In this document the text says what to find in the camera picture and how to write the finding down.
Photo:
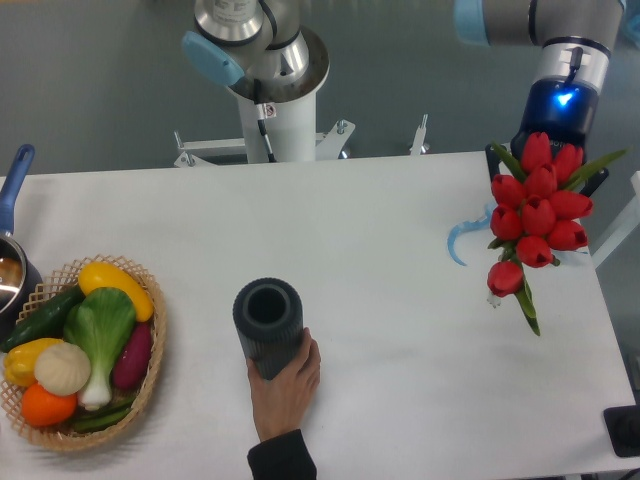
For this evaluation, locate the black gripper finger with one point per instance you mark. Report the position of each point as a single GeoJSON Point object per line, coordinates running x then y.
{"type": "Point", "coordinates": [493, 160]}
{"type": "Point", "coordinates": [594, 182]}

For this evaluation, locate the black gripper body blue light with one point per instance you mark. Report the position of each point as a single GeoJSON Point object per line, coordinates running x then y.
{"type": "Point", "coordinates": [565, 112]}

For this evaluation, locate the red tulip bouquet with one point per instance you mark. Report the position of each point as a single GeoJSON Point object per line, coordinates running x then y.
{"type": "Point", "coordinates": [537, 213]}

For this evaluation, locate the dark grey ribbed vase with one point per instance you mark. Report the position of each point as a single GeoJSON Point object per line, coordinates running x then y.
{"type": "Point", "coordinates": [268, 316]}

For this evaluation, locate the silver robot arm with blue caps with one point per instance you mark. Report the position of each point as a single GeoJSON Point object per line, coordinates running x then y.
{"type": "Point", "coordinates": [576, 39]}

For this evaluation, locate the black sleeved forearm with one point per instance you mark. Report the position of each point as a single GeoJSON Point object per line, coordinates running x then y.
{"type": "Point", "coordinates": [283, 457]}

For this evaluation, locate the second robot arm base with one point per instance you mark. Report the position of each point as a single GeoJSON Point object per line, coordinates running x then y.
{"type": "Point", "coordinates": [258, 49]}

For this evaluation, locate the person's hand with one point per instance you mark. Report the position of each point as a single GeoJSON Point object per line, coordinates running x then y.
{"type": "Point", "coordinates": [279, 405]}

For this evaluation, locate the black device at table edge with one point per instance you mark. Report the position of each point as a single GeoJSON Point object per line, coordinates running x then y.
{"type": "Point", "coordinates": [622, 424]}

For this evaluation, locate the purple sweet potato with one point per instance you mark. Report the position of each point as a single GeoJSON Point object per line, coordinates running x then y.
{"type": "Point", "coordinates": [132, 364]}

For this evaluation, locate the green bok choy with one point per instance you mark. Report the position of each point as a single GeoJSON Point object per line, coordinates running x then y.
{"type": "Point", "coordinates": [100, 326]}

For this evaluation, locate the dark green cucumber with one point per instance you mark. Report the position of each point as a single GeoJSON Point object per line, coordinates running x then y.
{"type": "Point", "coordinates": [47, 321]}

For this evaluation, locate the white garlic bulb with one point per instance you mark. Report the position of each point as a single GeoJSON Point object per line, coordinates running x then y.
{"type": "Point", "coordinates": [62, 369]}

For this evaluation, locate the green bean pod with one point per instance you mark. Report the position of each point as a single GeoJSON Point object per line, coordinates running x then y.
{"type": "Point", "coordinates": [103, 418]}

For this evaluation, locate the woven wicker basket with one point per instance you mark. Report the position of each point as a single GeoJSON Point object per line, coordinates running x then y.
{"type": "Point", "coordinates": [61, 437]}

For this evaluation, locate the yellow bell pepper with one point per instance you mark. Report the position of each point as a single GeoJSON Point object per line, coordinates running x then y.
{"type": "Point", "coordinates": [19, 363]}

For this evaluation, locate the orange fruit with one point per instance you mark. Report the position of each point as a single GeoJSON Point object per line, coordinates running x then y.
{"type": "Point", "coordinates": [40, 408]}

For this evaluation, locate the white metal frame bracket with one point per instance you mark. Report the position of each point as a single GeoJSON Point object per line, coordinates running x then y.
{"type": "Point", "coordinates": [329, 146]}

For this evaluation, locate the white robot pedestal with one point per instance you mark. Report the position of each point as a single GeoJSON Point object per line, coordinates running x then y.
{"type": "Point", "coordinates": [278, 118]}

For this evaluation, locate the blue handled saucepan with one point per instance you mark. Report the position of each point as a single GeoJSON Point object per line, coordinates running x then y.
{"type": "Point", "coordinates": [19, 276]}

